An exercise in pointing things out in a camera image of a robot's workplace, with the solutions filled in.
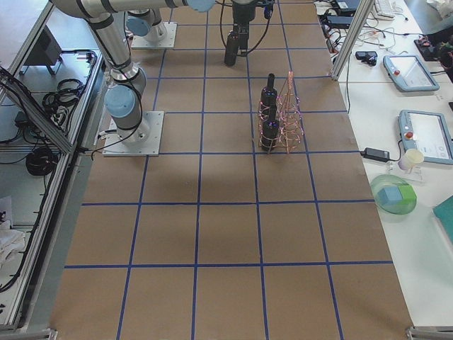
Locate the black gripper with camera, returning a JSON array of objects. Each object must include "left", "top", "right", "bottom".
[{"left": 232, "top": 0, "right": 257, "bottom": 56}]

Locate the dark wine bottle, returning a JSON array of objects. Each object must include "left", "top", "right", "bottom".
[{"left": 224, "top": 30, "right": 239, "bottom": 67}]

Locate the robot arm over wine rack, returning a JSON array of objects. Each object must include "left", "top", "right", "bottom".
[{"left": 52, "top": 1, "right": 214, "bottom": 144}]

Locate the robot arm carrying bottle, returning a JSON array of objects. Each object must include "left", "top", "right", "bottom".
[{"left": 126, "top": 1, "right": 264, "bottom": 66}]

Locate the dark bottle in rack inner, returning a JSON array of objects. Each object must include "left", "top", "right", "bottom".
[{"left": 260, "top": 73, "right": 277, "bottom": 113}]

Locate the dark bottle in rack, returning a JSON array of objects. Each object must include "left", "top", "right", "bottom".
[
  {"left": 260, "top": 73, "right": 277, "bottom": 113},
  {"left": 260, "top": 105, "right": 280, "bottom": 153}
]

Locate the dark bottle in rack outer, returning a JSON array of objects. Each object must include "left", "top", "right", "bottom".
[{"left": 260, "top": 105, "right": 280, "bottom": 153}]

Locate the teach pendant far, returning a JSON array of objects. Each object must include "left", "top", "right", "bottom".
[{"left": 382, "top": 55, "right": 440, "bottom": 92}]

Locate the teach pendant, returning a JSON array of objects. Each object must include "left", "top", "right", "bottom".
[
  {"left": 398, "top": 110, "right": 452, "bottom": 165},
  {"left": 382, "top": 55, "right": 440, "bottom": 92}
]

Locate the black power adapter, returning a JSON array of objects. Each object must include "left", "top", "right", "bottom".
[{"left": 360, "top": 147, "right": 390, "bottom": 163}]

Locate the paper cup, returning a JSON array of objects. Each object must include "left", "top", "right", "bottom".
[{"left": 398, "top": 149, "right": 425, "bottom": 174}]

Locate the teach pendant near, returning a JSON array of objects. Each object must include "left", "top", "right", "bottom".
[{"left": 398, "top": 110, "right": 452, "bottom": 165}]

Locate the green bowl with blocks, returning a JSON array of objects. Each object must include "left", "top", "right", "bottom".
[{"left": 370, "top": 174, "right": 417, "bottom": 215}]

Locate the white cloth bundle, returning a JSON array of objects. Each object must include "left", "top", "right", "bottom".
[{"left": 1, "top": 220, "right": 25, "bottom": 265}]

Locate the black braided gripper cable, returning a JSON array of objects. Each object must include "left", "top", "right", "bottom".
[{"left": 219, "top": 0, "right": 275, "bottom": 57}]

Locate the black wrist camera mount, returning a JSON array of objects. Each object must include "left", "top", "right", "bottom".
[{"left": 261, "top": 0, "right": 275, "bottom": 21}]

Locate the white base plate bottle side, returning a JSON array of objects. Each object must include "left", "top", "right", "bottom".
[{"left": 132, "top": 21, "right": 177, "bottom": 50}]

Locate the copper wire wine rack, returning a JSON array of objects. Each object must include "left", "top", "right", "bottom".
[{"left": 258, "top": 71, "right": 304, "bottom": 154}]

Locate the aluminium frame post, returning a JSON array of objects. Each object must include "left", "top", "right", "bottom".
[{"left": 331, "top": 0, "right": 374, "bottom": 81}]

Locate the white base plate rack side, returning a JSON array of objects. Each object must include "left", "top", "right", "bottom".
[{"left": 102, "top": 111, "right": 164, "bottom": 157}]

